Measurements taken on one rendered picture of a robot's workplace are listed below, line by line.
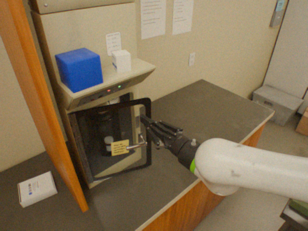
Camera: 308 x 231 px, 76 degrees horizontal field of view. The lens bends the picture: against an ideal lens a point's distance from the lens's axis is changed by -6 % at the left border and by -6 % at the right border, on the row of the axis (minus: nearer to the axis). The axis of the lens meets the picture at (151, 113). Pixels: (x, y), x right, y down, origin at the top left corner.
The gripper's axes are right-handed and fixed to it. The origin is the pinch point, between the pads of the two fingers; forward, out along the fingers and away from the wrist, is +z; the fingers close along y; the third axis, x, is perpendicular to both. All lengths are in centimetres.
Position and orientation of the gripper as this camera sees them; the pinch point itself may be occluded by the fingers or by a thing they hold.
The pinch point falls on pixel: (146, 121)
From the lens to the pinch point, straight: 81.0
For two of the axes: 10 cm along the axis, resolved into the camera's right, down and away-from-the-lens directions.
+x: 0.0, 8.1, 5.8
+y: -7.6, 3.8, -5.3
